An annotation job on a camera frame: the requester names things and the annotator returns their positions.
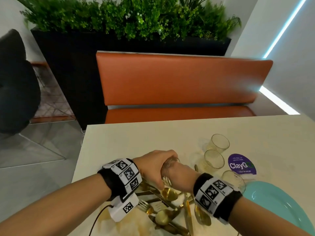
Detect person's left hand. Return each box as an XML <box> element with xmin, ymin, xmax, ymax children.
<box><xmin>132</xmin><ymin>149</ymin><xmax>179</xmax><ymax>190</ymax></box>

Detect person's right hand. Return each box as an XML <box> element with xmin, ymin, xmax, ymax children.
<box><xmin>167</xmin><ymin>162</ymin><xmax>200</xmax><ymax>194</ymax></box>

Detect clear drinking glass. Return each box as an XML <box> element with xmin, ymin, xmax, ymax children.
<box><xmin>207</xmin><ymin>134</ymin><xmax>230</xmax><ymax>154</ymax></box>
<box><xmin>202</xmin><ymin>149</ymin><xmax>225</xmax><ymax>170</ymax></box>
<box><xmin>221</xmin><ymin>170</ymin><xmax>246</xmax><ymax>194</ymax></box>
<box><xmin>161</xmin><ymin>157</ymin><xmax>181</xmax><ymax>187</ymax></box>

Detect person's left forearm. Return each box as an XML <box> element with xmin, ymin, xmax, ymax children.
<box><xmin>0</xmin><ymin>174</ymin><xmax>112</xmax><ymax>236</ymax></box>

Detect person's right forearm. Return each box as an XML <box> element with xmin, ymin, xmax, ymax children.
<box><xmin>228</xmin><ymin>196</ymin><xmax>313</xmax><ymax>236</ymax></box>

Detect orange bench seat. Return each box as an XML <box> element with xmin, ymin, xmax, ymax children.
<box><xmin>105</xmin><ymin>106</ymin><xmax>257</xmax><ymax>125</ymax></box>

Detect black wristband with markers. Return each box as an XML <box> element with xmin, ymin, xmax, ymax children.
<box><xmin>97</xmin><ymin>158</ymin><xmax>143</xmax><ymax>202</ymax></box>
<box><xmin>193</xmin><ymin>173</ymin><xmax>243</xmax><ymax>224</ymax></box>

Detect pile of gold cutlery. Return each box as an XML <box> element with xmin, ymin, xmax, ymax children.
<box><xmin>135</xmin><ymin>165</ymin><xmax>212</xmax><ymax>236</ymax></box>

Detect purple round sticker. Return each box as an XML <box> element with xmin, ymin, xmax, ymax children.
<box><xmin>228</xmin><ymin>153</ymin><xmax>257</xmax><ymax>175</ymax></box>

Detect orange bench backrest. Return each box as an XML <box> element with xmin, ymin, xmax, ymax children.
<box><xmin>96</xmin><ymin>51</ymin><xmax>273</xmax><ymax>106</ymax></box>

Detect cream cloth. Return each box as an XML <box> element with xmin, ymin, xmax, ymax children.
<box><xmin>95</xmin><ymin>205</ymin><xmax>192</xmax><ymax>236</ymax></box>

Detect black planter box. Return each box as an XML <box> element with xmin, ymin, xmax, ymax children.
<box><xmin>31</xmin><ymin>26</ymin><xmax>232</xmax><ymax>131</ymax></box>

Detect teal plate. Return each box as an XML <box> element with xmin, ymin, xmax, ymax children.
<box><xmin>242</xmin><ymin>181</ymin><xmax>315</xmax><ymax>235</ymax></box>

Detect short led light strip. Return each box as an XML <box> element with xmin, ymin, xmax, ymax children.
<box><xmin>259</xmin><ymin>86</ymin><xmax>301</xmax><ymax>115</ymax></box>

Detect green plants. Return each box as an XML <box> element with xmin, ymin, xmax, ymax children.
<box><xmin>12</xmin><ymin>0</ymin><xmax>242</xmax><ymax>42</ymax></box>

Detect black chair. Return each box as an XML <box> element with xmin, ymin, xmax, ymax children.
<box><xmin>0</xmin><ymin>29</ymin><xmax>41</xmax><ymax>134</ymax></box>

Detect long led light strip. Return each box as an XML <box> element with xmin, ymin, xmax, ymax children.
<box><xmin>263</xmin><ymin>0</ymin><xmax>309</xmax><ymax>59</ymax></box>

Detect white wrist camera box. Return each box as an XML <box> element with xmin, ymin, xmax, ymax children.
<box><xmin>108</xmin><ymin>193</ymin><xmax>140</xmax><ymax>222</ymax></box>

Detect black cable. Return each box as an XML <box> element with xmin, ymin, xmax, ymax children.
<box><xmin>89</xmin><ymin>205</ymin><xmax>114</xmax><ymax>236</ymax></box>

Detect orange wire frame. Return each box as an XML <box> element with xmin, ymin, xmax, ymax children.
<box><xmin>29</xmin><ymin>61</ymin><xmax>77</xmax><ymax>124</ymax></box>

